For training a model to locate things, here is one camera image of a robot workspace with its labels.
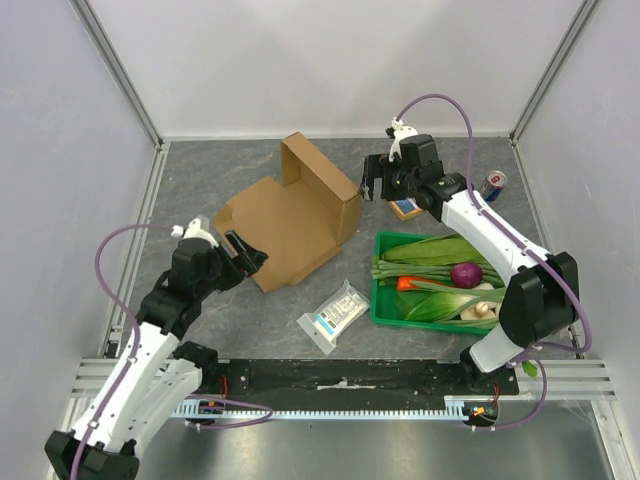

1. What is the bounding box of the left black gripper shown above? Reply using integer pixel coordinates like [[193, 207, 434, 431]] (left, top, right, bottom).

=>
[[196, 229, 267, 297]]

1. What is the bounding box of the brown cardboard box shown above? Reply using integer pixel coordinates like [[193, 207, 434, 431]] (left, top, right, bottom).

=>
[[214, 132, 362, 293]]

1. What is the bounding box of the white plastic packet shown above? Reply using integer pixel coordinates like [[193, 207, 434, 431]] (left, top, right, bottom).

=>
[[296, 279, 370, 355]]

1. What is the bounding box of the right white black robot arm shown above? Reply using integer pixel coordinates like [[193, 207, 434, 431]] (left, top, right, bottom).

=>
[[360, 134, 586, 394]]

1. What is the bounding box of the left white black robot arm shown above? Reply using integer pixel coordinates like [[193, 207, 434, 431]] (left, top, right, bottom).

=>
[[44, 217, 268, 479]]

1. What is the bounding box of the orange blue rectangular box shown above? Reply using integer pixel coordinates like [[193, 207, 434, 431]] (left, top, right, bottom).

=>
[[389, 198, 423, 221]]

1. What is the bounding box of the orange carrot piece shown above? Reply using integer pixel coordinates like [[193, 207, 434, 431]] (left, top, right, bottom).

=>
[[396, 275, 426, 292]]

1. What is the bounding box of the green bean bundle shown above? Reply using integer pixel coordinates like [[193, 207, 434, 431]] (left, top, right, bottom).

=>
[[371, 257, 453, 285]]

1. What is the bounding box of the green plastic tray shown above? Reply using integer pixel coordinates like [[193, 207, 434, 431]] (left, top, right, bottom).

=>
[[370, 230, 536, 342]]

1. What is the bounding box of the blue silver drink can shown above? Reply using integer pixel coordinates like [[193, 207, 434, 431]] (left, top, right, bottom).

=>
[[479, 170, 507, 203]]

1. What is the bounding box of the leafy green vegetable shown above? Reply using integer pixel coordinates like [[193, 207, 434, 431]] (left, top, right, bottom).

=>
[[382, 234, 506, 329]]

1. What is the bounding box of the purple onion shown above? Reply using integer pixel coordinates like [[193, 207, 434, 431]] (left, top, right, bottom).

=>
[[450, 262, 484, 289]]

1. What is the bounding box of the beige mushroom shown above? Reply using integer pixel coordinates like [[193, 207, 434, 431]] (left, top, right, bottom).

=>
[[460, 283, 504, 321]]

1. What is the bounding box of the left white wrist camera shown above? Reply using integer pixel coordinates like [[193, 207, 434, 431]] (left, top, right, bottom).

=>
[[171, 215, 219, 248]]

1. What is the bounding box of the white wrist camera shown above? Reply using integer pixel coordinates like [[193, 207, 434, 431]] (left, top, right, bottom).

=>
[[171, 215, 219, 248], [385, 117, 418, 162]]

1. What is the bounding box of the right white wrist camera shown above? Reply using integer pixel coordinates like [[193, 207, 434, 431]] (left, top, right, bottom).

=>
[[385, 117, 418, 162]]

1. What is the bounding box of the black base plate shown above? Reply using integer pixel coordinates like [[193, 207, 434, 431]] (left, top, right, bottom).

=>
[[199, 359, 519, 398]]

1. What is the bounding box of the grey slotted cable duct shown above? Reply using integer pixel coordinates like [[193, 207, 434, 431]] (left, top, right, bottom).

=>
[[170, 397, 497, 421]]

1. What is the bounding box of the aluminium front rail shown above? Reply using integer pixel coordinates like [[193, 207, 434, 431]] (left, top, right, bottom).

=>
[[70, 358, 616, 401]]

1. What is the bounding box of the right aluminium frame post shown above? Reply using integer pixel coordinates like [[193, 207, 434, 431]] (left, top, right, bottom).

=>
[[509, 0, 601, 146]]

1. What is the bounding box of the aluminium frame post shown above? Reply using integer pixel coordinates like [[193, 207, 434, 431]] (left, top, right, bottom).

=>
[[509, 0, 601, 146], [69, 0, 164, 149]]

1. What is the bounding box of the left aluminium frame post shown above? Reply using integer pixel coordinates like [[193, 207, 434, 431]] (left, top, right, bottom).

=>
[[69, 0, 164, 149]]

